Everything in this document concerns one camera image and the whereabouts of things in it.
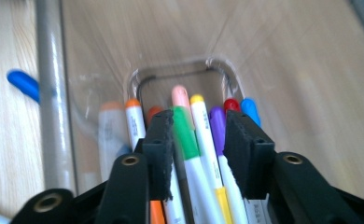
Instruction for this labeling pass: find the dark blue marker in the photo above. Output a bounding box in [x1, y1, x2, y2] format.
[6, 68, 42, 105]

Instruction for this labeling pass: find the peach marker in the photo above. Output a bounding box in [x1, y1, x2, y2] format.
[171, 84, 193, 125]

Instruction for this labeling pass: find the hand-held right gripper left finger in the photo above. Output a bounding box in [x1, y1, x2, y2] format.
[142, 109, 175, 202]

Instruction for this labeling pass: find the bright green marker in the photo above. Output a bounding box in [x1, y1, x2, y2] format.
[170, 105, 231, 224]

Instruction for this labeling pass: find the light blue marker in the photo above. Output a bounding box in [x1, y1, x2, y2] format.
[240, 97, 262, 128]

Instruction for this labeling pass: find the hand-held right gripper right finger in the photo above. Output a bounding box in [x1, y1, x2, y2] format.
[222, 110, 276, 200]

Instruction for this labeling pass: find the orange marker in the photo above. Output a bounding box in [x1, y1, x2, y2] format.
[124, 97, 166, 224]

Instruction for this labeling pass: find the bright red marker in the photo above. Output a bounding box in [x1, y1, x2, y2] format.
[222, 97, 242, 115]

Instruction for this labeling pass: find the clear plastic storage box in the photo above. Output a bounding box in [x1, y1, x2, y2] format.
[34, 0, 364, 224]

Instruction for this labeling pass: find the yellow marker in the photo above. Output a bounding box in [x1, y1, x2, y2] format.
[189, 93, 235, 224]

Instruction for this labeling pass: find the purple marker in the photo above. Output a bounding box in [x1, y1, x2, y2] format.
[209, 105, 250, 224]

